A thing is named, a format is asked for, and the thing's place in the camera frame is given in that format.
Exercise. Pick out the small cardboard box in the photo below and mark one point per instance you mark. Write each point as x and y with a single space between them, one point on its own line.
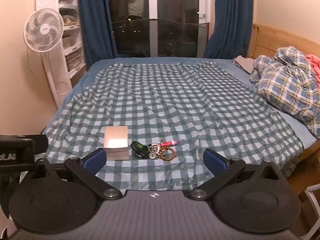
116 143

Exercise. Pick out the blue curtain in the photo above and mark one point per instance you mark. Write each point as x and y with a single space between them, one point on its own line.
96 25
231 20

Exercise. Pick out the green checkered sheet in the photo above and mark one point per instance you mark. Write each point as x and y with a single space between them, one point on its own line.
175 100

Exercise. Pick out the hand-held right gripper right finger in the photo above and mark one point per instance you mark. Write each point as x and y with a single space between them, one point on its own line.
215 160

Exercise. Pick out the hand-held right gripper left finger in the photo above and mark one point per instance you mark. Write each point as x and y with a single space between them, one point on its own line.
94 160

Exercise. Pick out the white shelf unit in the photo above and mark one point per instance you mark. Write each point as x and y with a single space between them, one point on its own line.
71 30

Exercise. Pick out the white metal frame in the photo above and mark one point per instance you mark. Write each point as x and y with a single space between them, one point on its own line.
313 200

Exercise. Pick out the grey pillow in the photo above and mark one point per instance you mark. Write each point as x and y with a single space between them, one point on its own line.
243 63

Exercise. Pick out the blue bed sheet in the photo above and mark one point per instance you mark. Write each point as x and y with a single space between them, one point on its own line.
105 63

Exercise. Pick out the white standing fan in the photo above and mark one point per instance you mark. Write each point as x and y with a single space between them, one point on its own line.
43 30

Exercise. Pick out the blue plaid duvet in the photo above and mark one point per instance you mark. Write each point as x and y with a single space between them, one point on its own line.
287 80

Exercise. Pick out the wooden bed frame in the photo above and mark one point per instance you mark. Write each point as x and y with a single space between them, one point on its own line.
272 40

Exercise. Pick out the green watch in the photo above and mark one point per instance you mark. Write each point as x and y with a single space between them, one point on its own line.
140 150

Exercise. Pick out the glass balcony door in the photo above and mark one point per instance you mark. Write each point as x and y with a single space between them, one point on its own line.
162 35

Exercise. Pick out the pink cloth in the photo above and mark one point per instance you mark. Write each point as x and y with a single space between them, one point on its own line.
315 63

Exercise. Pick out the pink tube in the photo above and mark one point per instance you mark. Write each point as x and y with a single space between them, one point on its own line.
168 143

